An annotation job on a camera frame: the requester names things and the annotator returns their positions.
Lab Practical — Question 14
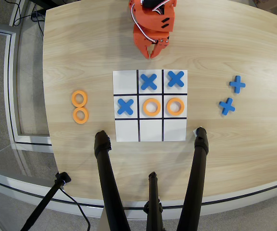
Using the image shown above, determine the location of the orange foam ring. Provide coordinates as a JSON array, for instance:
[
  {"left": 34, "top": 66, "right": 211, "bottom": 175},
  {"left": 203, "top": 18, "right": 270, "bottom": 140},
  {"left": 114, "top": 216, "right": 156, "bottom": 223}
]
[
  {"left": 71, "top": 90, "right": 88, "bottom": 107},
  {"left": 166, "top": 97, "right": 185, "bottom": 116},
  {"left": 142, "top": 98, "right": 161, "bottom": 117},
  {"left": 72, "top": 106, "right": 89, "bottom": 125}
]

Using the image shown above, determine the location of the black tripod centre column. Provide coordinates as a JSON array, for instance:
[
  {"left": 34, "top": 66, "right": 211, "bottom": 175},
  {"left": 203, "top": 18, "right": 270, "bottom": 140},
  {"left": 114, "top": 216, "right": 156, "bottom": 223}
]
[{"left": 143, "top": 171, "right": 164, "bottom": 231}]

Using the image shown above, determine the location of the black tripod leg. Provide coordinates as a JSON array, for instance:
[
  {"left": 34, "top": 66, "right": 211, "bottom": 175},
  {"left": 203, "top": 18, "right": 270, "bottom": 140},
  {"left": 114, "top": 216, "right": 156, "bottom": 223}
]
[
  {"left": 94, "top": 130, "right": 132, "bottom": 231},
  {"left": 176, "top": 127, "right": 210, "bottom": 231}
]

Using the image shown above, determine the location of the thin black stand pole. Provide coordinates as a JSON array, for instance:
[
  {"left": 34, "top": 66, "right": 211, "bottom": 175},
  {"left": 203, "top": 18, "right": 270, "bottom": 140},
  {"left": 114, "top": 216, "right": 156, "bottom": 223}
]
[{"left": 20, "top": 171, "right": 72, "bottom": 231}]

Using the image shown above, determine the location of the grey metal partition frame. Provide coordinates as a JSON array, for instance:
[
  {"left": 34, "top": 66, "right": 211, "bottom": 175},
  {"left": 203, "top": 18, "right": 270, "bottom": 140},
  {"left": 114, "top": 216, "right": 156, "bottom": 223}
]
[{"left": 0, "top": 20, "right": 54, "bottom": 154}]

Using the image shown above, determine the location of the black furniture base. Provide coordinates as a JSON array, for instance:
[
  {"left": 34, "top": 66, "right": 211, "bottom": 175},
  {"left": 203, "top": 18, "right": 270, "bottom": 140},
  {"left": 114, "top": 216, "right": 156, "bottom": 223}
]
[{"left": 29, "top": 0, "right": 66, "bottom": 8}]

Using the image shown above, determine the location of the cardboard box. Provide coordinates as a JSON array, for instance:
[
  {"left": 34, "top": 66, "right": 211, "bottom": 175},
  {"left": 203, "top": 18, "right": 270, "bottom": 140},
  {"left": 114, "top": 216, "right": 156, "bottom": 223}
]
[{"left": 250, "top": 0, "right": 277, "bottom": 12}]

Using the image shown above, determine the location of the blue foam cross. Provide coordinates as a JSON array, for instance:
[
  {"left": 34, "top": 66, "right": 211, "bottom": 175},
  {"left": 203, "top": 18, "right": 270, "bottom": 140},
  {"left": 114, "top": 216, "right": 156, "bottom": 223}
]
[
  {"left": 117, "top": 98, "right": 135, "bottom": 116},
  {"left": 140, "top": 73, "right": 158, "bottom": 91},
  {"left": 167, "top": 70, "right": 186, "bottom": 88},
  {"left": 229, "top": 75, "right": 246, "bottom": 93},
  {"left": 219, "top": 97, "right": 236, "bottom": 116}
]

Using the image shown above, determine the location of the white tic-tac-toe grid sheet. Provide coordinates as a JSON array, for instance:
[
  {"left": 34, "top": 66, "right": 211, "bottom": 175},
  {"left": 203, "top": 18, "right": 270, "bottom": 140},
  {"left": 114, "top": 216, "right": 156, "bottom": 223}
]
[{"left": 113, "top": 69, "right": 189, "bottom": 142}]

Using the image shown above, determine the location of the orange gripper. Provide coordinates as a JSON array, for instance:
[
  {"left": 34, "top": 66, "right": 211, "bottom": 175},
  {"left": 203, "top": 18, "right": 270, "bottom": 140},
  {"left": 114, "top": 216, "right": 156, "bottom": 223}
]
[{"left": 133, "top": 23, "right": 172, "bottom": 59}]

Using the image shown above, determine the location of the black floor cable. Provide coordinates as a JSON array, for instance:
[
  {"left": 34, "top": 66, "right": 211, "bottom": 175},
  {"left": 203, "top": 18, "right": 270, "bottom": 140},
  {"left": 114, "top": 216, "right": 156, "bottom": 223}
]
[{"left": 13, "top": 0, "right": 45, "bottom": 37}]

